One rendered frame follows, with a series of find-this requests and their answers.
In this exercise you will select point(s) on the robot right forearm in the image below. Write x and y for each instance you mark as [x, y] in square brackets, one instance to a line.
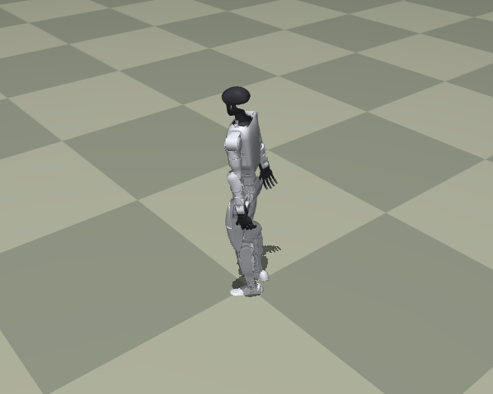
[263, 158]

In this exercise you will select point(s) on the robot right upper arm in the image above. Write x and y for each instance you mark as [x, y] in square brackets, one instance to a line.
[256, 115]

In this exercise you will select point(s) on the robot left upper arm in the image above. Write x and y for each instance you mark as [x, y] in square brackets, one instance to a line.
[233, 146]

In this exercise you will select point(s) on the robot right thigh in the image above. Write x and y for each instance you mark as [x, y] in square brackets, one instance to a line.
[253, 233]

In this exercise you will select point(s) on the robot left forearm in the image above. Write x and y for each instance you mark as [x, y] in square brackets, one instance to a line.
[237, 189]

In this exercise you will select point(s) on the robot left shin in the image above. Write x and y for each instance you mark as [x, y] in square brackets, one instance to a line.
[246, 262]

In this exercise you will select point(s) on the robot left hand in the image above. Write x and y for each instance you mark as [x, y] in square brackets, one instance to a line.
[245, 221]

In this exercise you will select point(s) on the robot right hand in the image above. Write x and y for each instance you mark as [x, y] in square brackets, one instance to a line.
[265, 174]

